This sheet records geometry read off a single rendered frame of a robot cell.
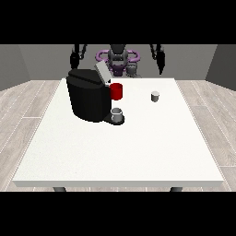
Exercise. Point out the pale grey machine lid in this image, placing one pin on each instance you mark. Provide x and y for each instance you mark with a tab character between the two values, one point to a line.
103	71

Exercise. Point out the grey robot trunk purple rings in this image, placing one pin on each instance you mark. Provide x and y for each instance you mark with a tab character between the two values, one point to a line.
117	56

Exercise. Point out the black coffee machine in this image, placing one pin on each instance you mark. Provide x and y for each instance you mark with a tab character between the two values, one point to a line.
87	95

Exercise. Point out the small grey cup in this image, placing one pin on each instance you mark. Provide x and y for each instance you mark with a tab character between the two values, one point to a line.
116	115

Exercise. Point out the small grey coffee pod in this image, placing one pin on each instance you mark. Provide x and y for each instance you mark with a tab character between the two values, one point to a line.
155	96

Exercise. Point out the dark table leg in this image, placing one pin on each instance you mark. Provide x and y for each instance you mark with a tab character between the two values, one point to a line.
59	189
176	189

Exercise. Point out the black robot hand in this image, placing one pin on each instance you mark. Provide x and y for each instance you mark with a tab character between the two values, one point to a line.
161	63
74	61

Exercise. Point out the red pod holder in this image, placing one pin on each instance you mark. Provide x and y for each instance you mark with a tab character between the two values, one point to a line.
116	91

